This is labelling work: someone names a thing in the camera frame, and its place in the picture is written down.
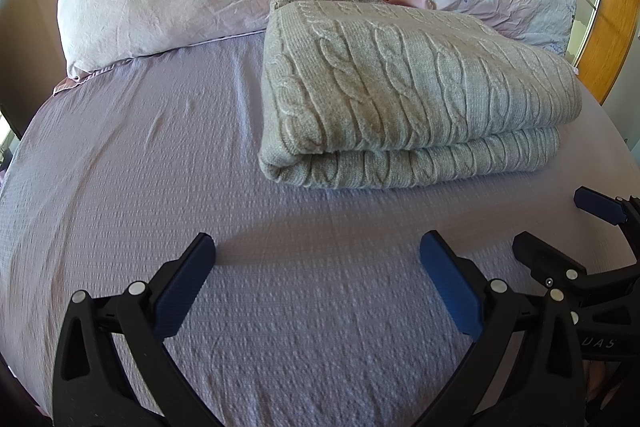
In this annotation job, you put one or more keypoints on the lavender textured bedsheet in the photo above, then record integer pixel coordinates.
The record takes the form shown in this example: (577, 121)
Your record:
(150, 167)

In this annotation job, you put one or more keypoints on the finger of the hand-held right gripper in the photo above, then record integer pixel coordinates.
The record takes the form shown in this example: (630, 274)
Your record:
(597, 204)
(545, 259)

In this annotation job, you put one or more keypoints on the wooden framed cabinet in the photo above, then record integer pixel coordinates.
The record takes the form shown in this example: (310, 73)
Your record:
(612, 12)

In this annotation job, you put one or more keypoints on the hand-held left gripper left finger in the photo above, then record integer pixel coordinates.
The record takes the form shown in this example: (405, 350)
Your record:
(182, 287)

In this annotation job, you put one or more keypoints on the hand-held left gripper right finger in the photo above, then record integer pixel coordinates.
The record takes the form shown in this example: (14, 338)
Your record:
(450, 287)

